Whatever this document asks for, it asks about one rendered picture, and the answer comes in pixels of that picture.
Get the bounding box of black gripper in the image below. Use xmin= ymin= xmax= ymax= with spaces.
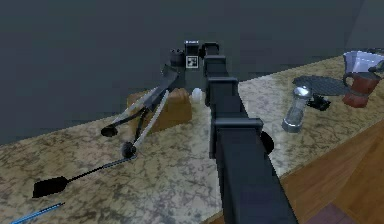
xmin=100 ymin=48 xmax=187 ymax=159

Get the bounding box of white egg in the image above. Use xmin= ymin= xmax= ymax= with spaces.
xmin=190 ymin=87 xmax=204 ymax=105

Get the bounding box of black spatula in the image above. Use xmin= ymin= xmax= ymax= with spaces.
xmin=32 ymin=154 xmax=138 ymax=199

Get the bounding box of blue pencil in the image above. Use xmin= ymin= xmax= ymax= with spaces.
xmin=9 ymin=201 xmax=66 ymax=224

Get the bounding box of glass salt shaker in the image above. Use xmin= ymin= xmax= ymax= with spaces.
xmin=281 ymin=85 xmax=313 ymax=134

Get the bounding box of small black lump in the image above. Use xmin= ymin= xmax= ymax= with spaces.
xmin=306 ymin=94 xmax=332 ymax=112

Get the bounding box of black round pan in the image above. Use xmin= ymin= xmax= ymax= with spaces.
xmin=292 ymin=74 xmax=352 ymax=98

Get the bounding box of red coffee pot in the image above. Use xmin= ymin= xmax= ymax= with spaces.
xmin=342 ymin=68 xmax=383 ymax=109

